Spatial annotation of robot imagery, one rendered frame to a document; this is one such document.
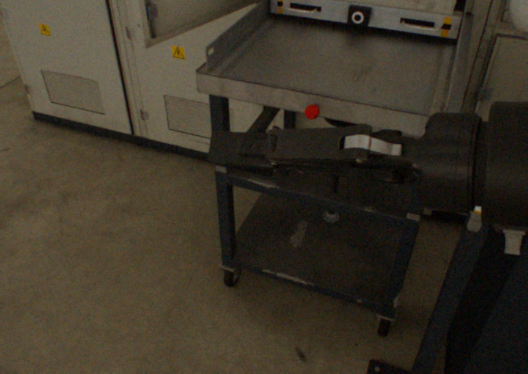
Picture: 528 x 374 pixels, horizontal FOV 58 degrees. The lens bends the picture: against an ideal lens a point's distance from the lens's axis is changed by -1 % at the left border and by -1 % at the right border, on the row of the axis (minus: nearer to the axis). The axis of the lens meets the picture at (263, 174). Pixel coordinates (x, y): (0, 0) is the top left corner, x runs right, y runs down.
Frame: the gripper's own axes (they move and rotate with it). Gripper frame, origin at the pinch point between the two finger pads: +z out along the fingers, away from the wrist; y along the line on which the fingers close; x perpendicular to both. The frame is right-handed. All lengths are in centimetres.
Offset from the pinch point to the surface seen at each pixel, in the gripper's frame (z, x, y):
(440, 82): -5, 33, 77
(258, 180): 42, 6, 80
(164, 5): 68, 50, 59
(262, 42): 43, 43, 72
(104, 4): 133, 74, 94
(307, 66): 26, 34, 68
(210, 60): 45, 31, 54
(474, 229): -16, -2, 59
